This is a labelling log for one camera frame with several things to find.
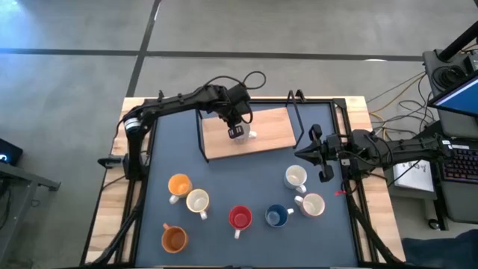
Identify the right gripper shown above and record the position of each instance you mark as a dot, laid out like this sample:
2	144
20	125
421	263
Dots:
336	149

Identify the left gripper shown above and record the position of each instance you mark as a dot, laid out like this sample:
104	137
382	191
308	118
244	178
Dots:
235	112

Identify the green lattice pattern mug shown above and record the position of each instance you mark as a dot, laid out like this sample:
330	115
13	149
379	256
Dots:
295	175

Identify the blue and white mug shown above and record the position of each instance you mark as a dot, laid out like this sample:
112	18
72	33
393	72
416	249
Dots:
276	216

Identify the orange floral pattern mug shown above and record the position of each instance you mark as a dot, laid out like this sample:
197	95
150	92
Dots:
180	185

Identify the yellow mug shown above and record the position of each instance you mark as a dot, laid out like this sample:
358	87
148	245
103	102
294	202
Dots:
198	201

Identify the red and white mug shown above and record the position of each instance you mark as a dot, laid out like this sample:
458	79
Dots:
240	217

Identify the plain orange mug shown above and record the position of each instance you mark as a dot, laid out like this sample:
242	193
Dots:
174	240

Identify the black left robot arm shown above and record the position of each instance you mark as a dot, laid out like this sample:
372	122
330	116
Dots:
175	101

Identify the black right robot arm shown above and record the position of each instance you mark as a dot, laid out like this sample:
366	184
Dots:
407	147

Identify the small red tag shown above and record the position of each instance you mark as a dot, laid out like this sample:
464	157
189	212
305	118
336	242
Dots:
340	193

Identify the blue-grey table mat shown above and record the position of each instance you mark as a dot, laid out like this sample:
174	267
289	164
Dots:
231	179

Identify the white paper sheet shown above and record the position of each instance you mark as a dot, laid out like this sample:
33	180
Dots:
414	177

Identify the black caster wheel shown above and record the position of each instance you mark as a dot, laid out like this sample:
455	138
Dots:
434	224

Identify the black backlit keyboard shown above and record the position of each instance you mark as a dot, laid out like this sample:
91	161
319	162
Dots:
463	166

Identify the grey equipment cart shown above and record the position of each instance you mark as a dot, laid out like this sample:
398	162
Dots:
459	201

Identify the laptop with blue screen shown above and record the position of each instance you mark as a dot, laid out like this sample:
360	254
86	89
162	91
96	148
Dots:
461	99

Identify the dark blue cloth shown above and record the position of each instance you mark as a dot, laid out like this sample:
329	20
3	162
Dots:
444	254

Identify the black pole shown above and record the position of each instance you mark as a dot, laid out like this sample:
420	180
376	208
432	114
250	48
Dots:
459	43

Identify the grey side desk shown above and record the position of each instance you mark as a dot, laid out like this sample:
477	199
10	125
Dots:
22	179

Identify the black device with light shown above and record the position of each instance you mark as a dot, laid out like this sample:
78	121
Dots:
9	151

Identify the wooden shelf rack black frame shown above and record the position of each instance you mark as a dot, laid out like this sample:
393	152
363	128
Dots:
269	130

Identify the black metal table frame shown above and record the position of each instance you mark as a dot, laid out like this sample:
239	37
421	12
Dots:
321	100

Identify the small black bracket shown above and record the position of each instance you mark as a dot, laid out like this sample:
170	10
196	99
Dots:
110	161

